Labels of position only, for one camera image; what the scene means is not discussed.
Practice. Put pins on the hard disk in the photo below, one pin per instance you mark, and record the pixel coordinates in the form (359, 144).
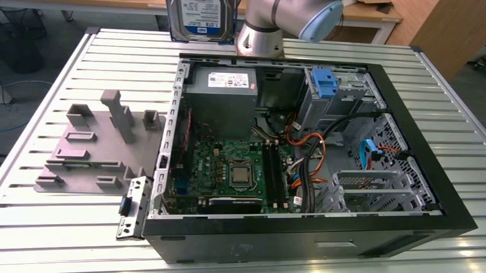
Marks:
(197, 17)

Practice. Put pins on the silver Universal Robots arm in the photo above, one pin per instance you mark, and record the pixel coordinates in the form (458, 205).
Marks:
(261, 37)

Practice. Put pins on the metal disk bay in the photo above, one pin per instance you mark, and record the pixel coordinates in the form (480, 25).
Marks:
(373, 193)

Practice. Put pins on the CPU socket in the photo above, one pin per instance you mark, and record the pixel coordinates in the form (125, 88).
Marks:
(236, 162)

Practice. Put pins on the grey power supply unit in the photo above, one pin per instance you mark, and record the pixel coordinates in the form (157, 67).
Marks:
(223, 113)

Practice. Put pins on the silver CPU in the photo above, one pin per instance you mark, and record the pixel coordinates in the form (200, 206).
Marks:
(239, 175)

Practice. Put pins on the black RAM slot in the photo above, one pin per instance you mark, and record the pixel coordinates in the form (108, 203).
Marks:
(272, 173)
(268, 173)
(277, 173)

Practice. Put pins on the green motherboard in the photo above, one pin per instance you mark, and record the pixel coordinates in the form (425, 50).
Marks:
(207, 170)

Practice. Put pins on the grey metal drive cage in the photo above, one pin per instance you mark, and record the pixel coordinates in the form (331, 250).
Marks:
(321, 113)

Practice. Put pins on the black graphics card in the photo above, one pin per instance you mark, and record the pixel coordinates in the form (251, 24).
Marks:
(235, 203)

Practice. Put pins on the blue plastic drive latch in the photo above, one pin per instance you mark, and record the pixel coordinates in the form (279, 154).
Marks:
(324, 82)

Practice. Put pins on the grey plastic parts rack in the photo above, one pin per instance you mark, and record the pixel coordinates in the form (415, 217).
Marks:
(105, 159)

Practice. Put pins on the black open PC case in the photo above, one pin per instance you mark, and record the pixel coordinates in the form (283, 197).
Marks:
(265, 241)

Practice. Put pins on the green RAM stick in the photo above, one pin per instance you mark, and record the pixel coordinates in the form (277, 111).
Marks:
(77, 165)

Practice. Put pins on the wooden cabinet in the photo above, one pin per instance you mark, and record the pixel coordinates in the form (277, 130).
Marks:
(447, 28)

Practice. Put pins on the black waste bin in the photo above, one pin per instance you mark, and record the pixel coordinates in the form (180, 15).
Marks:
(22, 42)

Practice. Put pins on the metal card retention bracket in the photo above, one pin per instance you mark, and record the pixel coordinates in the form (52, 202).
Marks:
(137, 185)

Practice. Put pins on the wooden desk white frame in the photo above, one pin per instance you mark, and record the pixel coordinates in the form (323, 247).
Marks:
(113, 2)
(373, 15)

